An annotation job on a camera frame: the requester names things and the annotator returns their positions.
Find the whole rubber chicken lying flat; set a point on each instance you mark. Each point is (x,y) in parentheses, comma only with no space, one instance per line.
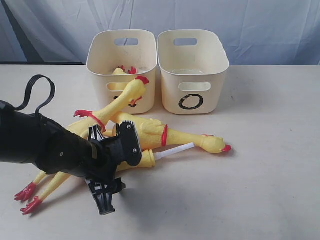
(154,134)

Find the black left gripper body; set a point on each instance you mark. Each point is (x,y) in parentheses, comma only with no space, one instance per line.
(108,154)

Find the whole rubber chicken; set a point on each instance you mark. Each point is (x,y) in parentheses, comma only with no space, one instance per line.
(154,134)
(133,92)

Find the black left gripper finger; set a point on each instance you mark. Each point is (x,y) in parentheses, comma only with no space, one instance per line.
(95,134)
(102,195)

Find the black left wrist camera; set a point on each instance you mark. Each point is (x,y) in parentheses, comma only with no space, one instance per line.
(130,142)

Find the broken chicken head neck piece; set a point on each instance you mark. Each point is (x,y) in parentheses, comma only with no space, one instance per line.
(149,158)

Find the blue grey backdrop curtain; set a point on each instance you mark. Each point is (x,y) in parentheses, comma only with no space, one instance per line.
(253,32)

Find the headless rubber chicken body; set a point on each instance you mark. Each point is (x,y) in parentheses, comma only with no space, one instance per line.
(119,71)

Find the cream bin marked O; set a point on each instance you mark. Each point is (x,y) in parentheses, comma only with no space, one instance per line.
(193,65)

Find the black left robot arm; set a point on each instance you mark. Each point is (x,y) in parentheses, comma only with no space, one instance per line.
(59,152)

